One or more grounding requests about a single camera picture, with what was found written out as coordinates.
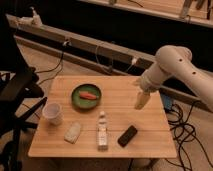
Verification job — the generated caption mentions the orange carrot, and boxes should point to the orange carrot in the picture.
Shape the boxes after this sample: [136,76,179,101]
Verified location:
[79,91,97,100]

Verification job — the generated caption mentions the black office chair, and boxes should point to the black office chair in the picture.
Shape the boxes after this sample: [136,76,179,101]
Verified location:
[0,11,47,171]

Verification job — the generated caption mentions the blue box on floor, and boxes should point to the blue box on floor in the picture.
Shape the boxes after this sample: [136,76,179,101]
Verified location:
[161,94,173,111]

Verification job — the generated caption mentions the white sponge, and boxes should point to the white sponge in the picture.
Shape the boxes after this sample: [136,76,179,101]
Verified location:
[64,122,81,144]

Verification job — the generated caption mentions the black floor cables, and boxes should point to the black floor cables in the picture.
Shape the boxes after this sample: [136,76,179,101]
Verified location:
[165,99,213,171]

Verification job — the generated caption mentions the white clamp on rail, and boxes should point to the white clamp on rail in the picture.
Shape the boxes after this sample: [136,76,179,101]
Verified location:
[18,6,43,27]

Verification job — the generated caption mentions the white plastic cup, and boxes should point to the white plastic cup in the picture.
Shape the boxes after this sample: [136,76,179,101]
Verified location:
[42,103,63,125]

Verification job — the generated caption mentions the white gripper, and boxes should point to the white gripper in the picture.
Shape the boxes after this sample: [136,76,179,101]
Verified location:
[133,75,160,110]

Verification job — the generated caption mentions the grey metal rail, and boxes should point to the grey metal rail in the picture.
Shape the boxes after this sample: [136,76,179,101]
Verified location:
[6,14,211,111]

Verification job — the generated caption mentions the wooden table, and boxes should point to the wooden table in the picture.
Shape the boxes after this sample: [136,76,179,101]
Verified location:
[28,76,177,158]

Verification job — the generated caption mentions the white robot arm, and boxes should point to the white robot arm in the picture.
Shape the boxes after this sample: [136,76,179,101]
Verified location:
[134,45,213,112]

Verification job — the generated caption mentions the green plate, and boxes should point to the green plate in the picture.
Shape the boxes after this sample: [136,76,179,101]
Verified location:
[71,84,102,110]

